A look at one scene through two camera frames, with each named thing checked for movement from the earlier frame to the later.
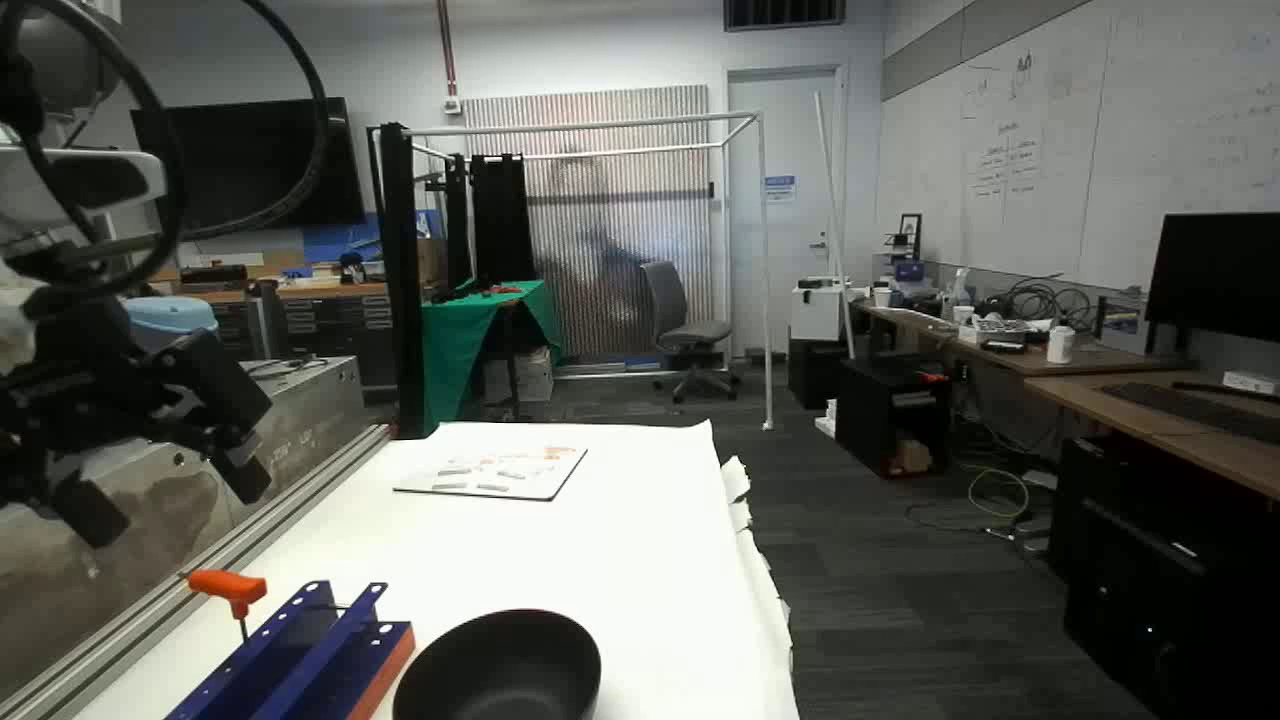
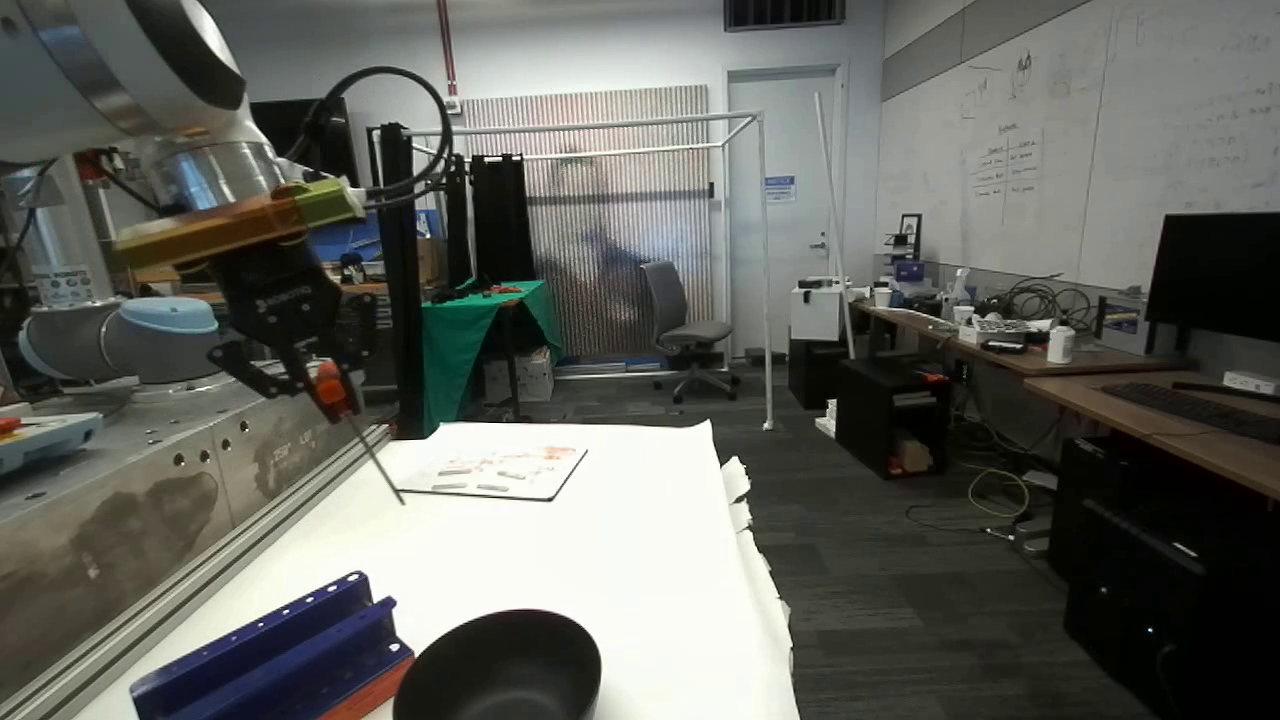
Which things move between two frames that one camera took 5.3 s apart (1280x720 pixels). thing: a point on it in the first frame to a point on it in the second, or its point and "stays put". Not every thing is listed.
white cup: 1058,346 stays put
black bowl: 511,665 stays put
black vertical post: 403,276 stays put
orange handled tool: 232,587 to 339,395
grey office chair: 684,341 stays put
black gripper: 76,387 to 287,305
